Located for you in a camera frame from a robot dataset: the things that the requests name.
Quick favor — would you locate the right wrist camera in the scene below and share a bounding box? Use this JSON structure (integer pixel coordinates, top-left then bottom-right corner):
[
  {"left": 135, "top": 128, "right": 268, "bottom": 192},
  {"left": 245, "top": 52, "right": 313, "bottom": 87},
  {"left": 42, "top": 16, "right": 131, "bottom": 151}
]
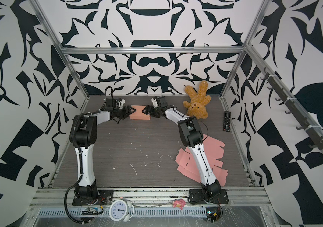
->
[{"left": 152, "top": 96, "right": 159, "bottom": 108}]

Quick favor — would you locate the right green circuit board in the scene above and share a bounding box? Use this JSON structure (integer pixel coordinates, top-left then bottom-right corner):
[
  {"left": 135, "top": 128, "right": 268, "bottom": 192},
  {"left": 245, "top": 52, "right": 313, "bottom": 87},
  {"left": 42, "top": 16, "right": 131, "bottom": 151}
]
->
[{"left": 206, "top": 208, "right": 223, "bottom": 223}]

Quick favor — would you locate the black remote control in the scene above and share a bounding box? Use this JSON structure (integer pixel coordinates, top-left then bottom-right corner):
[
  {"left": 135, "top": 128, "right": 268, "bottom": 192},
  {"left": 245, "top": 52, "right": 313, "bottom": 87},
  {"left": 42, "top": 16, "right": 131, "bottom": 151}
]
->
[{"left": 223, "top": 111, "right": 231, "bottom": 132}]

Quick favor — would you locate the white round alarm clock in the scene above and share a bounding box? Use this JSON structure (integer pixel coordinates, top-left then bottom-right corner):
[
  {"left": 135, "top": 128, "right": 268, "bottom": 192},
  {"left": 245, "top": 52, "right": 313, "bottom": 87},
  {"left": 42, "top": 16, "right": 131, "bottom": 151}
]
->
[{"left": 109, "top": 199, "right": 135, "bottom": 222}]

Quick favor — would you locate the green circuit board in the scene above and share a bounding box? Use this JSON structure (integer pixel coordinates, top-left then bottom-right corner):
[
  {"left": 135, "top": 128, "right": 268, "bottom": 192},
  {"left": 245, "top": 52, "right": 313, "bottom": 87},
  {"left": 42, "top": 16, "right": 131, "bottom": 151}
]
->
[
  {"left": 206, "top": 208, "right": 223, "bottom": 223},
  {"left": 81, "top": 208, "right": 100, "bottom": 216}
]

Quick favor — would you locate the white slotted cable duct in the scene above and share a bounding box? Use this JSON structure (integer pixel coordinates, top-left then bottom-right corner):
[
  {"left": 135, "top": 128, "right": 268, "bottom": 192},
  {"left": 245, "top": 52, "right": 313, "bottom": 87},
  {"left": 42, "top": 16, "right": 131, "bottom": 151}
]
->
[{"left": 36, "top": 206, "right": 208, "bottom": 218}]

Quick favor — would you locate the black wall hook rail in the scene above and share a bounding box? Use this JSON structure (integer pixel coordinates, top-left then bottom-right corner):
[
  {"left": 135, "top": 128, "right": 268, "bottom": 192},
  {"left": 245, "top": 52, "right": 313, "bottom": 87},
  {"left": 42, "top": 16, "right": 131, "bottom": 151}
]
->
[{"left": 262, "top": 72, "right": 323, "bottom": 150}]

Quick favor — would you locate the small pink toy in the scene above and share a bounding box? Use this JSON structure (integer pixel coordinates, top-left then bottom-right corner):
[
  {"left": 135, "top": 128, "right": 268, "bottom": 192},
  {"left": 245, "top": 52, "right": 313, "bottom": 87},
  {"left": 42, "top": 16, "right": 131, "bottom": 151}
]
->
[{"left": 172, "top": 199, "right": 186, "bottom": 210}]

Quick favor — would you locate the left green circuit board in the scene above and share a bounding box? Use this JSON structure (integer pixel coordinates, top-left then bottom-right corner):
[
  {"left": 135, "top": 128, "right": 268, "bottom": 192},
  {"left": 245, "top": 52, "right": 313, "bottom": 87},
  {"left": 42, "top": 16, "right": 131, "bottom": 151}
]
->
[{"left": 81, "top": 208, "right": 100, "bottom": 216}]

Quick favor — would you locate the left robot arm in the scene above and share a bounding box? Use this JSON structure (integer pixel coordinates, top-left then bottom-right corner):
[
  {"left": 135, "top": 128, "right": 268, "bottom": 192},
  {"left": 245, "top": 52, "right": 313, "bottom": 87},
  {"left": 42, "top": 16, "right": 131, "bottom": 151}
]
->
[{"left": 64, "top": 86, "right": 136, "bottom": 225}]

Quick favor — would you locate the pink cardboard box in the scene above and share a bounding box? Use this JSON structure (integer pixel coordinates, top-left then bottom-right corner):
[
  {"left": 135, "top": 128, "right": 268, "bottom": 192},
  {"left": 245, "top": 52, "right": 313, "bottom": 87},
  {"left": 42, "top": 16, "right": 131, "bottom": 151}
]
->
[{"left": 175, "top": 135, "right": 228, "bottom": 186}]

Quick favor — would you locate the orange cardboard box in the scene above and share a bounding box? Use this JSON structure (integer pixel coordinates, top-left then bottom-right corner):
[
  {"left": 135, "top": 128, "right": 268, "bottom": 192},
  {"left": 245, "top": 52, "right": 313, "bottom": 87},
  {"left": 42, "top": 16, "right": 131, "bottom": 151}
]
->
[{"left": 129, "top": 105, "right": 151, "bottom": 120}]

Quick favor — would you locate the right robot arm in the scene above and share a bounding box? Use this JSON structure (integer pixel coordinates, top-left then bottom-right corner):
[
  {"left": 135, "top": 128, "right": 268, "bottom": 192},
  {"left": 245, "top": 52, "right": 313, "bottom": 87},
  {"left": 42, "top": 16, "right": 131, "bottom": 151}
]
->
[{"left": 142, "top": 96, "right": 229, "bottom": 205}]

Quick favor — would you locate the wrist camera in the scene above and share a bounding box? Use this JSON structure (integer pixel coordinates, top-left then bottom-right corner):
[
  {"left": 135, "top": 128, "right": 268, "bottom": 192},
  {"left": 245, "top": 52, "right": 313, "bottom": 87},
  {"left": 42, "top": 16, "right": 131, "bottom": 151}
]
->
[
  {"left": 152, "top": 96, "right": 159, "bottom": 108},
  {"left": 116, "top": 98, "right": 125, "bottom": 109}
]

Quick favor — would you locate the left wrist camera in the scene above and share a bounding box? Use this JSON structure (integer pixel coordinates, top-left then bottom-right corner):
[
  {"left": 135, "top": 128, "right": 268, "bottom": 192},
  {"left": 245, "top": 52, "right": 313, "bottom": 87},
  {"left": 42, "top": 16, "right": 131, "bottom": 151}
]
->
[{"left": 116, "top": 98, "right": 125, "bottom": 109}]

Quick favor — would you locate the brown teddy bear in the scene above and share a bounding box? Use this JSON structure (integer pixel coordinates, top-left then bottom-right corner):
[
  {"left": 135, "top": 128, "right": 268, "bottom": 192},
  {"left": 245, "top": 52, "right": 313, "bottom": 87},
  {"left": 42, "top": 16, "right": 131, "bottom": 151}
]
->
[{"left": 183, "top": 80, "right": 212, "bottom": 119}]

